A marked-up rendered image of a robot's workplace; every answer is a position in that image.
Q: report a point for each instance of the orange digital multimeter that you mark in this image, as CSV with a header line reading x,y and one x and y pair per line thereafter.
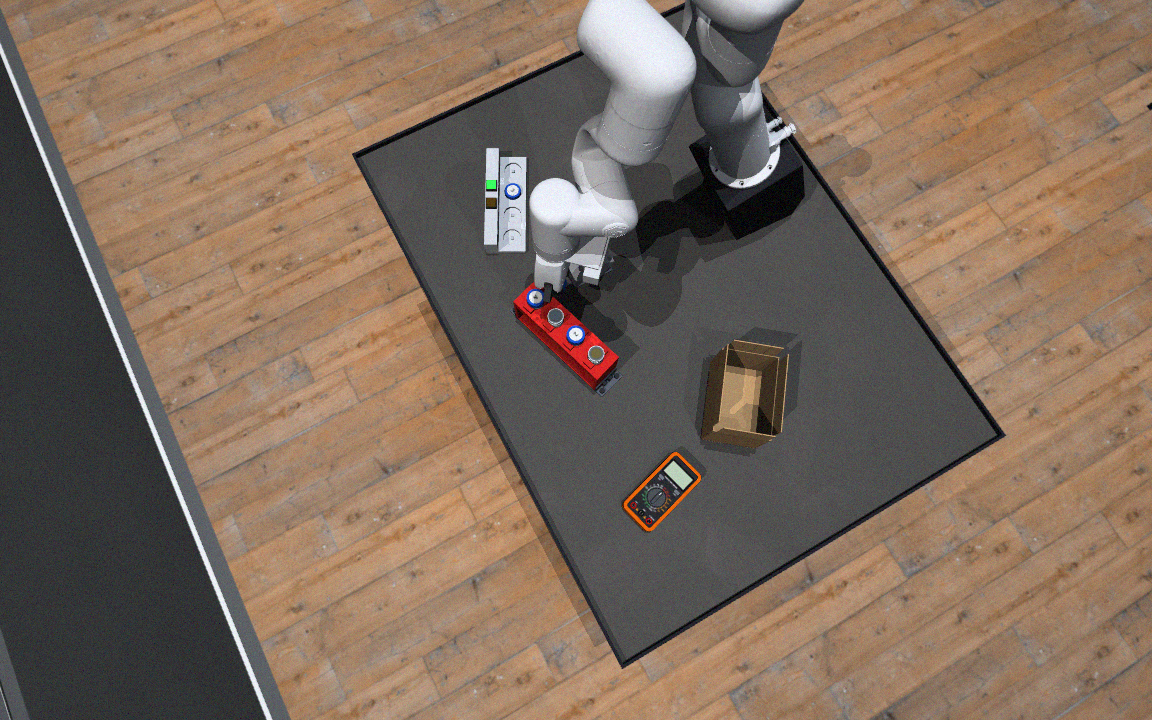
x,y
661,491

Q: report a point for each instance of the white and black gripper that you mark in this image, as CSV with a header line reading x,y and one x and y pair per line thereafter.
x,y
552,274

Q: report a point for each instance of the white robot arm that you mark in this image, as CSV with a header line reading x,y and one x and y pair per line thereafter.
x,y
652,67

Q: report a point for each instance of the brown cardboard box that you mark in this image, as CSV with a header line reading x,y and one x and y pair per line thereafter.
x,y
740,401

